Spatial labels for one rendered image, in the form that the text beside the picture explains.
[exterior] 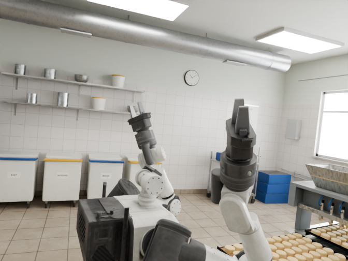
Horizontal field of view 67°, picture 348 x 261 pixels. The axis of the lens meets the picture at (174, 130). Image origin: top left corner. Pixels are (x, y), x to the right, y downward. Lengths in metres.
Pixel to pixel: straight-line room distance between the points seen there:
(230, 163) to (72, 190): 3.89
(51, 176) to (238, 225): 3.82
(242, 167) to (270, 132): 5.85
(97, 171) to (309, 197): 3.19
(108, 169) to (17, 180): 1.27
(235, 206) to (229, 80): 5.21
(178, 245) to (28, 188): 3.84
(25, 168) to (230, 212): 3.88
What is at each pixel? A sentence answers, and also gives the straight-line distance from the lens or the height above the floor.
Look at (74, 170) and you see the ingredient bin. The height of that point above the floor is 0.60.
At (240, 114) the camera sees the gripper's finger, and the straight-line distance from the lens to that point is 0.58.
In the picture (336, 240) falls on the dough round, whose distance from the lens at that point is 1.89.
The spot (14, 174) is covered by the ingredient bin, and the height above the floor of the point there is 0.53.
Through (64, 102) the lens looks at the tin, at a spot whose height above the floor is 1.62.
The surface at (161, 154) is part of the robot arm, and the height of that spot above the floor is 1.37.
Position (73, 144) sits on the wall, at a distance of 4.92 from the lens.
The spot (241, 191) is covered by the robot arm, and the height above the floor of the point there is 1.37.
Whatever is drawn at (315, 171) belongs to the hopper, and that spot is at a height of 1.28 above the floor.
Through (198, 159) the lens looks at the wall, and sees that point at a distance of 5.52.
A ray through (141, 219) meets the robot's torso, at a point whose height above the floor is 1.23.
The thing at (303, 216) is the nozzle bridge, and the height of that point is 0.94.
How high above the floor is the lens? 1.54
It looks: 3 degrees down
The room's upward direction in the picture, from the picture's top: 5 degrees clockwise
